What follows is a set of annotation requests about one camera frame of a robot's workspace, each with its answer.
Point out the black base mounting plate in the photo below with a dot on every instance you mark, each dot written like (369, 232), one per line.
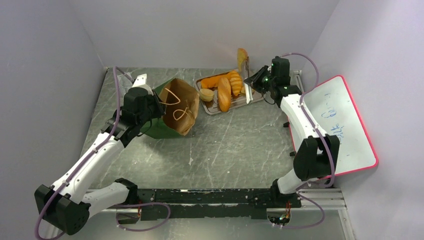
(254, 203)

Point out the green paper bag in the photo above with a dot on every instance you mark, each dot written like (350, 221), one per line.
(181, 110)

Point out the aluminium rail frame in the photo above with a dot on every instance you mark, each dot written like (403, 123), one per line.
(314, 199)

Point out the fake round bread roll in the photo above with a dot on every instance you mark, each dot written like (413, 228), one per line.
(206, 95)

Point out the fake baguette loaf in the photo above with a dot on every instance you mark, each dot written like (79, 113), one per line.
(224, 93)

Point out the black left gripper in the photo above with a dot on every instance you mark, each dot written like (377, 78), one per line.
(159, 106)

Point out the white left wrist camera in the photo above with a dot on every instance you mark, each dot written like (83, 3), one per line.
(141, 82)

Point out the metal baking tray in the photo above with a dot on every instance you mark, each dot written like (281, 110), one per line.
(212, 107)

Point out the white paper receipt card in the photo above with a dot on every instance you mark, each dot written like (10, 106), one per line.
(125, 82)

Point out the orange fake braided bread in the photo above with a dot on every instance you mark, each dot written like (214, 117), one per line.
(212, 81)

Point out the pink framed whiteboard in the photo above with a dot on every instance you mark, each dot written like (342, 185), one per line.
(332, 108)

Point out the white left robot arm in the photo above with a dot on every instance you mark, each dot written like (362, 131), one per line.
(66, 204)

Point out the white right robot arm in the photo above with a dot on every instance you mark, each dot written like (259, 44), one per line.
(316, 156)

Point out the fake ridged bread loaf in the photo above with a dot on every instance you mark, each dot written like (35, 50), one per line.
(236, 82)

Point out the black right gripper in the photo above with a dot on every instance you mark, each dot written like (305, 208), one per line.
(254, 81)

